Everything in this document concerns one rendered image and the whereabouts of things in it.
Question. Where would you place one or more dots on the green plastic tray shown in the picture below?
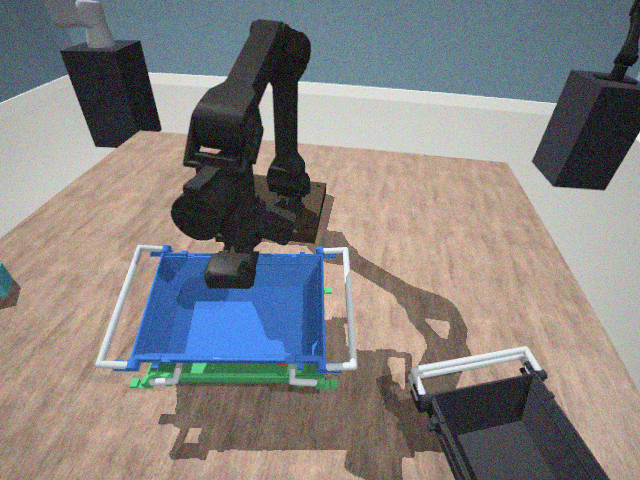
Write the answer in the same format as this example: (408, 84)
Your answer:
(213, 373)

